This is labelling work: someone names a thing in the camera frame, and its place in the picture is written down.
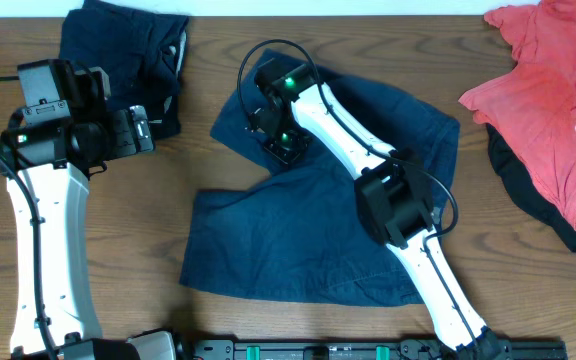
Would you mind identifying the blue denim shorts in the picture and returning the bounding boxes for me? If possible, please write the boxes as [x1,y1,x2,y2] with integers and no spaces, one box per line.
[180,68,460,307]

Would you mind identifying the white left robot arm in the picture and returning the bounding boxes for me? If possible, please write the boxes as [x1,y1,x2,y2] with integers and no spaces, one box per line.
[0,101,178,359]

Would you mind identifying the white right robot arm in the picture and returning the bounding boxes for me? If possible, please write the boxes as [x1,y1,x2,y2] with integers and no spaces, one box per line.
[249,59,510,359]

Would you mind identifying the folded black garment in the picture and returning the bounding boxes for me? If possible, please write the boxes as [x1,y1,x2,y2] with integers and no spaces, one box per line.
[107,96,181,140]

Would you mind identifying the folded navy shorts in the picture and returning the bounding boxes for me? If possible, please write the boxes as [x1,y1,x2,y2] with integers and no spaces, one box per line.
[59,0,189,116]

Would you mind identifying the black garment under red shirt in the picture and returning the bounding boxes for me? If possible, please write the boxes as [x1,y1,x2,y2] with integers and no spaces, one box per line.
[486,124,576,253]

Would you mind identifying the red t-shirt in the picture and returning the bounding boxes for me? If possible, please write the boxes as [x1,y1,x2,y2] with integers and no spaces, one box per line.
[459,1,576,232]

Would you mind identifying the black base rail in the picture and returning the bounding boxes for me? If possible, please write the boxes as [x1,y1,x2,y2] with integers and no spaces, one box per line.
[189,339,568,360]

